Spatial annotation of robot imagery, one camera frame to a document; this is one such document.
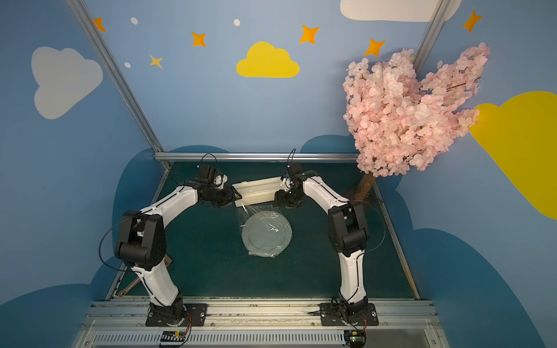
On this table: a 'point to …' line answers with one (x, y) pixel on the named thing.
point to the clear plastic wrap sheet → (249, 209)
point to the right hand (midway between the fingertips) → (283, 203)
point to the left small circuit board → (173, 336)
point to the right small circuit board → (356, 338)
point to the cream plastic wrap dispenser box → (257, 191)
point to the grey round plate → (266, 234)
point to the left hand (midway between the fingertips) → (237, 196)
